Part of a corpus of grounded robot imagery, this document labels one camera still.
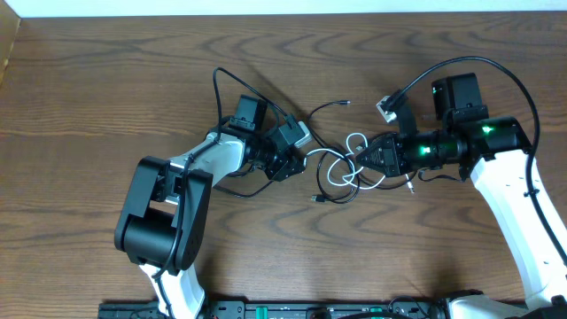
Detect white USB cable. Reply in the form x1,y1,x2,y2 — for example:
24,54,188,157
304,132,387,191

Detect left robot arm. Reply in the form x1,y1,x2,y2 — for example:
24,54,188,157
114,96,311,318

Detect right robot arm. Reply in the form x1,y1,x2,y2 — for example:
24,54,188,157
356,74,566,318

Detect cardboard box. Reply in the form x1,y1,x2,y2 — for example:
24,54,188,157
0,0,21,82

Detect green clamp handle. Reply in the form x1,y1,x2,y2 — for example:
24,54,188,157
255,307,269,319

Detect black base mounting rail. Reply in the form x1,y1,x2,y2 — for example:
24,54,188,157
97,298,453,319

